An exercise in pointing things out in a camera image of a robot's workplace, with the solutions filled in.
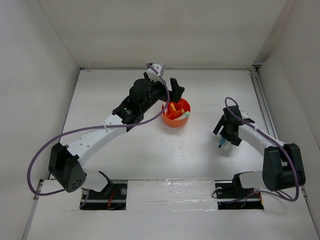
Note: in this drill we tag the orange round divided container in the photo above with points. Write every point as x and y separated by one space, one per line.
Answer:
170 119

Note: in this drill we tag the pale green white highlighter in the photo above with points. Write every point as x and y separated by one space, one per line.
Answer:
185 115

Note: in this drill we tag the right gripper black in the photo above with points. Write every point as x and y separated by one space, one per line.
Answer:
233 139

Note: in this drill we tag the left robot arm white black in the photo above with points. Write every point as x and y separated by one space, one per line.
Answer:
67 161

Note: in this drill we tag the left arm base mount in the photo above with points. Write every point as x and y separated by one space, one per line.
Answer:
112 198

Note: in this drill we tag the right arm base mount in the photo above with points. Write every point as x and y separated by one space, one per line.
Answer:
231 195

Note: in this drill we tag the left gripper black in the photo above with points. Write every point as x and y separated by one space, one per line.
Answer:
174 95

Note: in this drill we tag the aluminium rail right side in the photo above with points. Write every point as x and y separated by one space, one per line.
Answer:
266 115

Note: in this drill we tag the blue utility knife pen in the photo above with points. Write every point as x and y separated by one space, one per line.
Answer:
223 143

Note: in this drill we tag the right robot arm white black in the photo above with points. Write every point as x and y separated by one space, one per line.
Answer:
282 165

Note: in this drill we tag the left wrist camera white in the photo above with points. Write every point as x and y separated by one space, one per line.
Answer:
155 70

